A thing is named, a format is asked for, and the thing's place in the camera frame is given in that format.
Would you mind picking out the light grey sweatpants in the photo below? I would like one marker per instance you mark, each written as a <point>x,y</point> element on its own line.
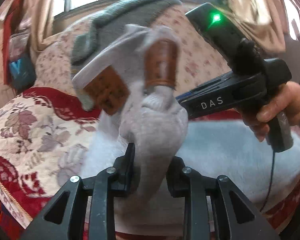
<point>151,118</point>

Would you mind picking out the right hand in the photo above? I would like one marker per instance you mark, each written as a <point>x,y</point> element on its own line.
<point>287,100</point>

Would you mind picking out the red floral plush blanket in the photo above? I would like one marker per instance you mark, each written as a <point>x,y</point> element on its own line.
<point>45,136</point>

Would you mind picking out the grey fleece garment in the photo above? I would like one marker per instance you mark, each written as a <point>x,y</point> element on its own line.
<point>109,24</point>

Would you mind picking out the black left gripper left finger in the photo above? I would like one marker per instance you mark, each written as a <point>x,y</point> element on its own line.
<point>63,216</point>

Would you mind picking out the pink floral quilt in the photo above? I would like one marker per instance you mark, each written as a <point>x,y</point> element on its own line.
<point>198,61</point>

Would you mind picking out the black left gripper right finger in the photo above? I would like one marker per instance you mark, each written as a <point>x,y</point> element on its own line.
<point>215,204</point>

